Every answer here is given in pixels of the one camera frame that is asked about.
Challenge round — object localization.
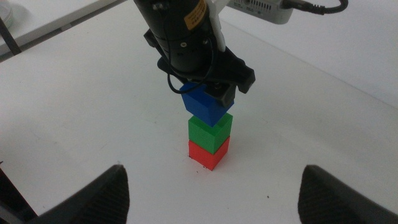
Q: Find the blue cube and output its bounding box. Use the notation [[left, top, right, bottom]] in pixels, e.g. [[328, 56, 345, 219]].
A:
[[179, 81, 234, 128]]

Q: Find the thick black camera cable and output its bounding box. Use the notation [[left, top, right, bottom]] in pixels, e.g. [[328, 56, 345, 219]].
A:
[[280, 0, 349, 16]]

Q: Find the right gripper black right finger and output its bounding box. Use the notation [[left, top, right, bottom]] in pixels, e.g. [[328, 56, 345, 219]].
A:
[[297, 164, 398, 224]]

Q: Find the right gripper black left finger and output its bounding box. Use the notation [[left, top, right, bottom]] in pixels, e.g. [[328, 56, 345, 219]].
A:
[[26, 164, 131, 224]]

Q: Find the white round container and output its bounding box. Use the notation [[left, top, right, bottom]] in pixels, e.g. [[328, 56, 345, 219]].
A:
[[0, 0, 14, 29]]

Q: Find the black slanted rod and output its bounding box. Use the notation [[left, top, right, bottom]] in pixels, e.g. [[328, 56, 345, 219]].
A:
[[0, 16, 23, 56]]

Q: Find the red cube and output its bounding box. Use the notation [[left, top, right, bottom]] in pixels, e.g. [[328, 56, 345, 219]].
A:
[[188, 136, 231, 172]]

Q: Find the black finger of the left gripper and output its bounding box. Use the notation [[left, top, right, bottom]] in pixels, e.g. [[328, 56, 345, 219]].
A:
[[205, 82, 236, 108]]

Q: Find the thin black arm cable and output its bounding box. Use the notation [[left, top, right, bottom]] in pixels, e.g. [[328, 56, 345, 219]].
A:
[[161, 18, 216, 95]]

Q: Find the green cube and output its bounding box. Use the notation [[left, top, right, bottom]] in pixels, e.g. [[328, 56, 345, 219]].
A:
[[188, 112, 234, 156]]

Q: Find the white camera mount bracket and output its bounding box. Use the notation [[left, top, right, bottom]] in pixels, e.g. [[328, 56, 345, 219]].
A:
[[205, 0, 230, 53]]

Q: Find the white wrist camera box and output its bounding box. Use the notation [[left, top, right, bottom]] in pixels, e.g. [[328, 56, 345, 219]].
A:
[[226, 0, 295, 26]]

